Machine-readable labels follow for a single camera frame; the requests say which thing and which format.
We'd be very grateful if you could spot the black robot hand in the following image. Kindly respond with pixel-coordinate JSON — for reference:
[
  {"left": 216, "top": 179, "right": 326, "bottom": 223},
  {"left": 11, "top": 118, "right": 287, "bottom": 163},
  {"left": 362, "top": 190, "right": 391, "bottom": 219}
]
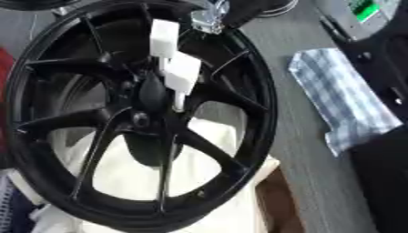
[{"left": 189, "top": 0, "right": 271, "bottom": 35}]

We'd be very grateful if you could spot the black spoked wheel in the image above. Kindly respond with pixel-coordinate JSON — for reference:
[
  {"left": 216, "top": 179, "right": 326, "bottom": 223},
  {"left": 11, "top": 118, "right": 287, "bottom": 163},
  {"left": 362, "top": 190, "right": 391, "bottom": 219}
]
[{"left": 1, "top": 0, "right": 281, "bottom": 233}]

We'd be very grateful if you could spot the blue white checked cloth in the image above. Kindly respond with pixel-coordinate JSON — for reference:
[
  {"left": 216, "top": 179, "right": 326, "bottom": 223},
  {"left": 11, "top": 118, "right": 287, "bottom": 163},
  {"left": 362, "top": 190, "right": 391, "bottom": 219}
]
[{"left": 287, "top": 47, "right": 405, "bottom": 157}]

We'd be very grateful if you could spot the brown cardboard box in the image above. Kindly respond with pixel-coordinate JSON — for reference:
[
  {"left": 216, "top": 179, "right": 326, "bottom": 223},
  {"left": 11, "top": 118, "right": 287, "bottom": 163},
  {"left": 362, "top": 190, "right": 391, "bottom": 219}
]
[{"left": 255, "top": 167, "right": 306, "bottom": 233}]

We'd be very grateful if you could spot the white padded cushion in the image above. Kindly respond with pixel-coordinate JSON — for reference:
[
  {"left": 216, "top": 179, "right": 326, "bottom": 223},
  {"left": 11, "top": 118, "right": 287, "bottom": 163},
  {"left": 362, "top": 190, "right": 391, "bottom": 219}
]
[{"left": 28, "top": 117, "right": 282, "bottom": 233}]

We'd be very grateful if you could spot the black round tyre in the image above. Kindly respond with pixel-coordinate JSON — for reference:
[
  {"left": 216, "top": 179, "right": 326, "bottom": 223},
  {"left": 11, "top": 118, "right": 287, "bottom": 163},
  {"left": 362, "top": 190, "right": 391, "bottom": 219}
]
[{"left": 0, "top": 0, "right": 83, "bottom": 12}]

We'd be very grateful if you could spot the red object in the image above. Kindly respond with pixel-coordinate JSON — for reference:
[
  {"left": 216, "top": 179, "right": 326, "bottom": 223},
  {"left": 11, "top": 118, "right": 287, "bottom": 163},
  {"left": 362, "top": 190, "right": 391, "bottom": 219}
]
[{"left": 0, "top": 46, "right": 18, "bottom": 154}]

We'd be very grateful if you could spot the blue white fabric bag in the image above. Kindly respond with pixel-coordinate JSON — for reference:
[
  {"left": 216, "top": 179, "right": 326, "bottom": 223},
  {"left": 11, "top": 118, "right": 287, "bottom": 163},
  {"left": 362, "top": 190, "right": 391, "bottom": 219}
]
[{"left": 0, "top": 168, "right": 46, "bottom": 233}]

